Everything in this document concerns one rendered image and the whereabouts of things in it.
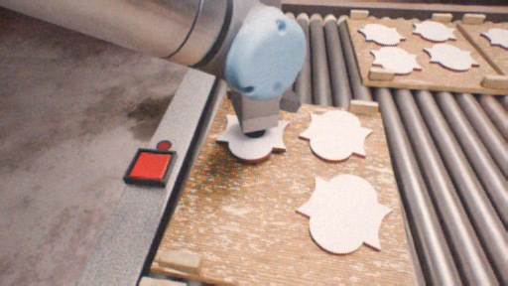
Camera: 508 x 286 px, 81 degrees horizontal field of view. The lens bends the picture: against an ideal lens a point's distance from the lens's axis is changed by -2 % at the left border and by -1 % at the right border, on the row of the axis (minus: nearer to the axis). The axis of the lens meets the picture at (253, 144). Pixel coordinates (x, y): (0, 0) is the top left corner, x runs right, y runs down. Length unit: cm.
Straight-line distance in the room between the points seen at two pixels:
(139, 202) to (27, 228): 140
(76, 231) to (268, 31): 162
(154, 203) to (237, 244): 17
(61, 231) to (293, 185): 146
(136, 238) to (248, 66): 35
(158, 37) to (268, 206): 34
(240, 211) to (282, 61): 29
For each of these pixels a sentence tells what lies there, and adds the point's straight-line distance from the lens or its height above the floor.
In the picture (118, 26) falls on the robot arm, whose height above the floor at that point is 126.
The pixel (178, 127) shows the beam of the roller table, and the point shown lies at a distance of 66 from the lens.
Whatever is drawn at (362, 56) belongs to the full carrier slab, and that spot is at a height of 94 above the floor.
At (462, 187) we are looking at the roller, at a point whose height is 91.
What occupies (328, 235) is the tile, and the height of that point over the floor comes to 95.
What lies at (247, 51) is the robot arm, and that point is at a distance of 23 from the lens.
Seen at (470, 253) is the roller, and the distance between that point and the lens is 56.
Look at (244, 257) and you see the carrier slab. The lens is 44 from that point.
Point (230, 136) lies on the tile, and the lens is 56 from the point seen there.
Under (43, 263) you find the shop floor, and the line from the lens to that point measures 175.
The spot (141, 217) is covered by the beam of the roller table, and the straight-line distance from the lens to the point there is 53.
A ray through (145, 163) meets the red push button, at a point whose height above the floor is 93.
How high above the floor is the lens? 134
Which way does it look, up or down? 44 degrees down
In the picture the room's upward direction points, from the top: straight up
